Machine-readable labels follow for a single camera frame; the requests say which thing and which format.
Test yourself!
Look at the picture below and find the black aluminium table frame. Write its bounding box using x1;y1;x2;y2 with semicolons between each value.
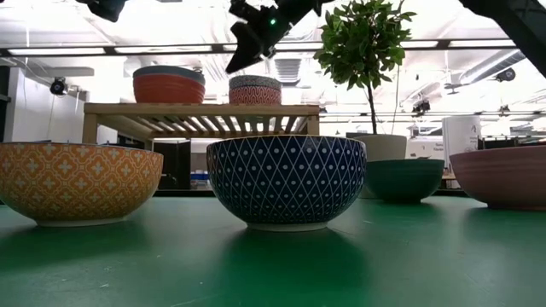
151;187;470;200

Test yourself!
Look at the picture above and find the black cabinet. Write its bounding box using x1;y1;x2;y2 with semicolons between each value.
153;139;192;191

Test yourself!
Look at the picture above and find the dark green bowl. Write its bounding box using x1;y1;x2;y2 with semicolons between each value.
365;159;445;204

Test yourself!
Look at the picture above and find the slatted bamboo shelf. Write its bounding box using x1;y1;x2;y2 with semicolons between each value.
82;101;321;151

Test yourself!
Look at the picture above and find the navy diamond pattern bowl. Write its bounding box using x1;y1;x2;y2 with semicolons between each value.
206;135;368;233

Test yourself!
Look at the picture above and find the dusty pink bowl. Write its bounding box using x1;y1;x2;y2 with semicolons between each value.
449;145;546;211

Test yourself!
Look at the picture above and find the grey blue bowl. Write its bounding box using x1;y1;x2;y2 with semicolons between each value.
132;65;206;86

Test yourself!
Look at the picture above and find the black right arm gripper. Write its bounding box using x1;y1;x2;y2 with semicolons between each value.
224;0;334;75

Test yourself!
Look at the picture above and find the black wall camera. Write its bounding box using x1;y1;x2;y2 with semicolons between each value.
49;76;69;96

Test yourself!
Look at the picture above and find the green leafy potted tree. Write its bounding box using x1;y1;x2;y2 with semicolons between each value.
313;0;418;136

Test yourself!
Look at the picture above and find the white plant pot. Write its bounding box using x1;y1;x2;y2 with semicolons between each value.
346;132;409;200

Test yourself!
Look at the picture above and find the ceiling air vent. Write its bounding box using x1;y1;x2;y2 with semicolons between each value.
274;57;303;83

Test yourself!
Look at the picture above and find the coral orange bowl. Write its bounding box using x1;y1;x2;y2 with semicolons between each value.
132;75;206;104

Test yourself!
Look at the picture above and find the small red maze pattern bowl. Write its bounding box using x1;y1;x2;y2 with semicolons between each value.
229;86;283;106

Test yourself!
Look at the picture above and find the orange floral pattern bowl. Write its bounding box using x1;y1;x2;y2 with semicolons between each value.
0;142;165;228

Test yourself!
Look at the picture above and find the small blue patterned bowl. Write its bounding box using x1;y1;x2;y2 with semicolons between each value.
228;74;283;91

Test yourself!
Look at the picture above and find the white box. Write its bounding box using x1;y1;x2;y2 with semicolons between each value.
404;136;444;161

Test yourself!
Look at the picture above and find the black ceiling camera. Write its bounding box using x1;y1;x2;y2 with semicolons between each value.
494;67;517;83

